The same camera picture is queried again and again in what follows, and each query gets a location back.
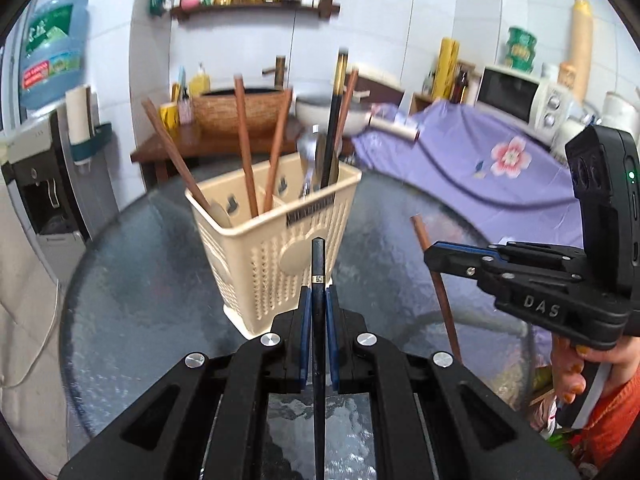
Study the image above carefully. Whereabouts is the wooden counter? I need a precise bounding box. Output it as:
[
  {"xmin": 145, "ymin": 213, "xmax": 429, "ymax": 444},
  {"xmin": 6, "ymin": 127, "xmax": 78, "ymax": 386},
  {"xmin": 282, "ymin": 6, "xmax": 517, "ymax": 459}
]
[{"xmin": 131, "ymin": 120, "xmax": 356, "ymax": 186}]

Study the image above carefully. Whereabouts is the beige cloth cover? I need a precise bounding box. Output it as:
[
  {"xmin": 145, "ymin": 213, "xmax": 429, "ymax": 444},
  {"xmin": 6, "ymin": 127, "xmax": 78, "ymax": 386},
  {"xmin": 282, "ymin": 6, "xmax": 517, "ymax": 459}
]
[{"xmin": 0, "ymin": 190, "xmax": 68, "ymax": 466}]

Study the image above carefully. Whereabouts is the stainless steel spoon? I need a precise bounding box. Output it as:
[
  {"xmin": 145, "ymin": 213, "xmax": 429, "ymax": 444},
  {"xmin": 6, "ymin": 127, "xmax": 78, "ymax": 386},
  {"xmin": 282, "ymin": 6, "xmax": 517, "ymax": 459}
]
[{"xmin": 297, "ymin": 125, "xmax": 327, "ymax": 198}]

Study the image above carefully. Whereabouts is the green canister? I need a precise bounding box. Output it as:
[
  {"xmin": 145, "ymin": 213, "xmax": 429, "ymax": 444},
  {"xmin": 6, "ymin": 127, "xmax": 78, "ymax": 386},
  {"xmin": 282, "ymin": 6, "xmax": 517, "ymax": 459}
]
[{"xmin": 505, "ymin": 26, "xmax": 539, "ymax": 72}]

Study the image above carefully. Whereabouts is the beige plastic utensil basket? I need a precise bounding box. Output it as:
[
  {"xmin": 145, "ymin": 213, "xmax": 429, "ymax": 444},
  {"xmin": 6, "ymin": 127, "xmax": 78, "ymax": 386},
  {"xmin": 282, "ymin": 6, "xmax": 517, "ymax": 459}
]
[{"xmin": 185, "ymin": 155, "xmax": 363, "ymax": 338}]

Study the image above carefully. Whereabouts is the tall beige roll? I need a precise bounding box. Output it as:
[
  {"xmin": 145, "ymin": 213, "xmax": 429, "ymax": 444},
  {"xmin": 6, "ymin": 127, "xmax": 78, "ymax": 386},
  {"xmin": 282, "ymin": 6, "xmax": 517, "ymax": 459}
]
[{"xmin": 570, "ymin": 0, "xmax": 596, "ymax": 103}]

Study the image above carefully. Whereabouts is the yellow soap bottle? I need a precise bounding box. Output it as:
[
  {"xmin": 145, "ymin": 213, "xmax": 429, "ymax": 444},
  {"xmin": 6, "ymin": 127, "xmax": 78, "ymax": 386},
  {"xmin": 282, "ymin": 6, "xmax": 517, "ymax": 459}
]
[{"xmin": 189, "ymin": 62, "xmax": 212, "ymax": 97}]

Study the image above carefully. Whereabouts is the brown wooden chopstick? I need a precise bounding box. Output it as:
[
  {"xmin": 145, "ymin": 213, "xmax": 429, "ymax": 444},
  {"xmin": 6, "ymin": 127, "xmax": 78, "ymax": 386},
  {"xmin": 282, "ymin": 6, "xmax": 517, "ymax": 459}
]
[
  {"xmin": 263, "ymin": 87, "xmax": 294, "ymax": 213},
  {"xmin": 410, "ymin": 215, "xmax": 463, "ymax": 364},
  {"xmin": 141, "ymin": 99, "xmax": 213, "ymax": 213},
  {"xmin": 332, "ymin": 67, "xmax": 360, "ymax": 161},
  {"xmin": 234, "ymin": 75, "xmax": 260, "ymax": 219}
]

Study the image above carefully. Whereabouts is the grey water dispenser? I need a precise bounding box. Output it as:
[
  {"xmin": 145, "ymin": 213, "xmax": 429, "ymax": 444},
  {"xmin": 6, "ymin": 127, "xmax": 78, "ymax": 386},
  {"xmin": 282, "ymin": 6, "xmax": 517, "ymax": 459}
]
[{"xmin": 0, "ymin": 110, "xmax": 118, "ymax": 247}]

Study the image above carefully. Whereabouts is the black cable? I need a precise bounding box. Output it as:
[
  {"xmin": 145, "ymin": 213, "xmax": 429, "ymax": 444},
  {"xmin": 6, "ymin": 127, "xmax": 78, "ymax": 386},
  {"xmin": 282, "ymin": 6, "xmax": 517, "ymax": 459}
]
[{"xmin": 420, "ymin": 125, "xmax": 571, "ymax": 209}]

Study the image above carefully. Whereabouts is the purple floral cloth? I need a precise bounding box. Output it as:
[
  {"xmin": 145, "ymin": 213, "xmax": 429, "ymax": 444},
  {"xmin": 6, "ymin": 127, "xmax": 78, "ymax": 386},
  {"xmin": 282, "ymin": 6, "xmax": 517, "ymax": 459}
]
[{"xmin": 350, "ymin": 100, "xmax": 586, "ymax": 256}]

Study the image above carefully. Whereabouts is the green plastic holder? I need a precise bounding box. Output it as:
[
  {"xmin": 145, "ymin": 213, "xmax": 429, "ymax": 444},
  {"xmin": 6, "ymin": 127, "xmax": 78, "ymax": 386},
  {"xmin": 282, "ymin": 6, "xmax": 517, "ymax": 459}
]
[{"xmin": 70, "ymin": 122, "xmax": 114, "ymax": 166}]

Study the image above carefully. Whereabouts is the black chopstick with gold band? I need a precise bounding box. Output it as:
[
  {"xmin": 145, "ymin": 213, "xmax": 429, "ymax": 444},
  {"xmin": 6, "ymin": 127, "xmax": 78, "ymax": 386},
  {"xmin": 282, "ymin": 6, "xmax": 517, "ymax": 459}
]
[
  {"xmin": 310, "ymin": 237, "xmax": 327, "ymax": 480},
  {"xmin": 320, "ymin": 50, "xmax": 349, "ymax": 192}
]

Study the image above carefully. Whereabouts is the person's right hand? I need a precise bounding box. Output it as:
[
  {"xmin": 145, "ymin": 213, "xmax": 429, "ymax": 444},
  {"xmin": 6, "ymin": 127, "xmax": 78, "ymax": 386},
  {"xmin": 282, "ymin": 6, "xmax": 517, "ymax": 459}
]
[{"xmin": 550, "ymin": 335, "xmax": 640, "ymax": 407}]

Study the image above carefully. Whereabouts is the brown glass bottle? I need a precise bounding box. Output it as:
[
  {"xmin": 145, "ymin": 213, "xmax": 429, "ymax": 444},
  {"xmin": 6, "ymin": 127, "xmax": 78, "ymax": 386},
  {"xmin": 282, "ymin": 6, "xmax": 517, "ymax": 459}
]
[{"xmin": 452, "ymin": 70, "xmax": 471, "ymax": 104}]

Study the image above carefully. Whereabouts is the wooden box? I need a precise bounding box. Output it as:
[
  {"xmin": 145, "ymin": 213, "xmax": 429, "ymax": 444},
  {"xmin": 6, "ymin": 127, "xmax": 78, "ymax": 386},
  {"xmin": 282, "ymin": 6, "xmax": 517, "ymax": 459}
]
[{"xmin": 410, "ymin": 91, "xmax": 436, "ymax": 116}]

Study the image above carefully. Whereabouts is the white cable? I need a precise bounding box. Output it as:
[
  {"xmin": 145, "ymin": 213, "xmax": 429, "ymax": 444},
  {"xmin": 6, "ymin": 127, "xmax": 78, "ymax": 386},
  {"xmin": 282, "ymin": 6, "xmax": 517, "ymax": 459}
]
[{"xmin": 0, "ymin": 280, "xmax": 62, "ymax": 391}]

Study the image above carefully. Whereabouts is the woven sink basin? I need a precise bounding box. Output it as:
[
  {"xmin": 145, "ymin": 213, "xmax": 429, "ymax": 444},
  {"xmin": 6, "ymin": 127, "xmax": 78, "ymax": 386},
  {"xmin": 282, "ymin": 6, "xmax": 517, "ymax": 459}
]
[{"xmin": 192, "ymin": 87, "xmax": 293, "ymax": 136}]

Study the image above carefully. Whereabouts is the white pan with glass lid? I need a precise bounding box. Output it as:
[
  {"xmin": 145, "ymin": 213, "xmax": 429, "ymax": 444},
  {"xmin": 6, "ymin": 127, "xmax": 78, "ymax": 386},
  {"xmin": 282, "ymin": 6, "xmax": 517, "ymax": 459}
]
[{"xmin": 295, "ymin": 92, "xmax": 420, "ymax": 142}]

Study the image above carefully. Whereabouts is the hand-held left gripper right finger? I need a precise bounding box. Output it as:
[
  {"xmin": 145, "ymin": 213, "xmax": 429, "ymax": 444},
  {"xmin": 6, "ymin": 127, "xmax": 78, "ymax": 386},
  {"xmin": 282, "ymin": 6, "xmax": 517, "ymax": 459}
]
[{"xmin": 325, "ymin": 285, "xmax": 581, "ymax": 480}]

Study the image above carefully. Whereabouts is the brown and white rice cooker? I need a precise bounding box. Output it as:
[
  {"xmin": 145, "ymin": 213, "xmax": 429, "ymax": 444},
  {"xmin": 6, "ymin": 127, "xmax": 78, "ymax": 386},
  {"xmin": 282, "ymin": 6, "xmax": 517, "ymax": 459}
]
[{"xmin": 345, "ymin": 65, "xmax": 406, "ymax": 109}]

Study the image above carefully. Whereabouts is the white microwave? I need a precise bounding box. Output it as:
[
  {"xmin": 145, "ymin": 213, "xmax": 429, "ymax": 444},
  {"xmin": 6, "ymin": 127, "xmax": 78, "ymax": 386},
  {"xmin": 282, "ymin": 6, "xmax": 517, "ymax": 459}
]
[{"xmin": 474, "ymin": 64, "xmax": 573, "ymax": 134}]

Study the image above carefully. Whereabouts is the blue water jug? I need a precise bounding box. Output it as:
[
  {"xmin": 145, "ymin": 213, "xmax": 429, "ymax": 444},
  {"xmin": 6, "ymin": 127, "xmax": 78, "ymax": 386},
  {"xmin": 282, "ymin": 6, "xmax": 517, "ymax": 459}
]
[{"xmin": 19, "ymin": 0, "xmax": 90, "ymax": 110}]

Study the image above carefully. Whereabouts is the yellow roll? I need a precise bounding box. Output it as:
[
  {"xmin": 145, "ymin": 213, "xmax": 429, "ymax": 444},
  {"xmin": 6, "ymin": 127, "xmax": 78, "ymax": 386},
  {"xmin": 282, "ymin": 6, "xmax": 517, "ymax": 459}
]
[{"xmin": 432, "ymin": 37, "xmax": 460, "ymax": 101}]

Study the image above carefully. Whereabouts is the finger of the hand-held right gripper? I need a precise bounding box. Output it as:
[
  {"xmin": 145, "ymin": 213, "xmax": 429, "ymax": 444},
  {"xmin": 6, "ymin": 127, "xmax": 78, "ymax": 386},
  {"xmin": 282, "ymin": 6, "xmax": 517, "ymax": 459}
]
[
  {"xmin": 432, "ymin": 241, "xmax": 586, "ymax": 266},
  {"xmin": 424, "ymin": 249, "xmax": 583, "ymax": 291}
]

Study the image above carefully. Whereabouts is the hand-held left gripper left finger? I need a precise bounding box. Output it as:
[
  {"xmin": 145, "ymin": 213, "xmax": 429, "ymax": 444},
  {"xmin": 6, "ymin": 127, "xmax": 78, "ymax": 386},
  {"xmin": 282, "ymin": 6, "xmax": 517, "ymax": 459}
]
[{"xmin": 59, "ymin": 285, "xmax": 316, "ymax": 480}]

